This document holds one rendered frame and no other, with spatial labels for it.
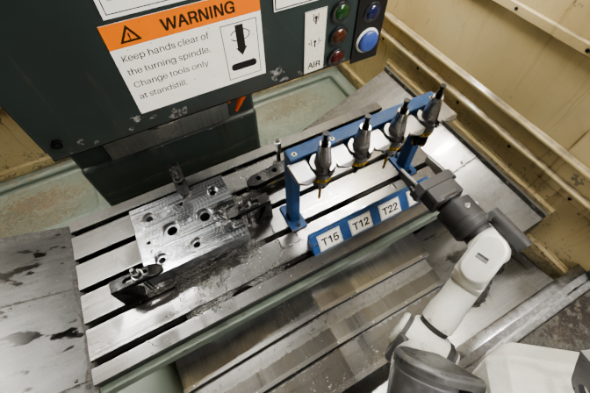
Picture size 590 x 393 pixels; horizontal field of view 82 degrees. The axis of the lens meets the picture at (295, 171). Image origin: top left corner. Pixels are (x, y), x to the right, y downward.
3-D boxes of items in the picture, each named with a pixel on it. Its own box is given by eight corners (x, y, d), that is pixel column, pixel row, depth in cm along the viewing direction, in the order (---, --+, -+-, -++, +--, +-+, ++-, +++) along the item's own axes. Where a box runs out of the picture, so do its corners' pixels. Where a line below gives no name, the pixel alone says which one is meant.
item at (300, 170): (320, 181, 80) (320, 179, 79) (299, 189, 78) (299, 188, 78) (305, 160, 83) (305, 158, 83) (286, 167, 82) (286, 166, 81)
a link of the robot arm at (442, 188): (456, 160, 80) (495, 197, 74) (442, 182, 88) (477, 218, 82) (415, 180, 77) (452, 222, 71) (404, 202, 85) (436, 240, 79)
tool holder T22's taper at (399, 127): (400, 122, 88) (407, 103, 83) (407, 134, 86) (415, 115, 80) (384, 125, 88) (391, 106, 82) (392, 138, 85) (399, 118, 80)
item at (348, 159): (358, 163, 83) (358, 161, 82) (340, 171, 81) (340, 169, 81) (342, 144, 86) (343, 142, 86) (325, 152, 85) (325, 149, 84)
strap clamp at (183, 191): (197, 209, 110) (185, 183, 98) (188, 213, 110) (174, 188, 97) (185, 180, 117) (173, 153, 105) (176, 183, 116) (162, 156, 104)
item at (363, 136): (364, 136, 86) (369, 117, 80) (373, 148, 83) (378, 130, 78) (348, 141, 85) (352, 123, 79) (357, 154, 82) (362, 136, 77)
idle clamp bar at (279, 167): (317, 165, 121) (318, 154, 115) (253, 199, 113) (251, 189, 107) (309, 156, 123) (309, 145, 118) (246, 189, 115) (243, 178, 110)
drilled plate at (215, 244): (251, 239, 100) (249, 232, 96) (154, 286, 92) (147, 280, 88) (223, 182, 112) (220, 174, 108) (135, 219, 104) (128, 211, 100)
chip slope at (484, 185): (507, 246, 132) (548, 214, 111) (360, 337, 114) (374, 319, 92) (375, 106, 178) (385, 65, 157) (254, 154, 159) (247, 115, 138)
